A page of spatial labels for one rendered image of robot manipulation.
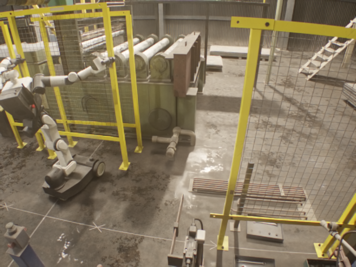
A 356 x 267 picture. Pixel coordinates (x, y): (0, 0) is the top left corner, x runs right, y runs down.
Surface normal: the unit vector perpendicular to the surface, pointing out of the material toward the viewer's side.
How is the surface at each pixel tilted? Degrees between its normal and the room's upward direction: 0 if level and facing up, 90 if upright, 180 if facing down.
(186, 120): 90
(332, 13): 90
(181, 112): 90
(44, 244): 0
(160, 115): 88
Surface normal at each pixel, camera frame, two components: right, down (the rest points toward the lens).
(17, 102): 0.14, 0.75
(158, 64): -0.16, 0.51
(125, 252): 0.00, -0.85
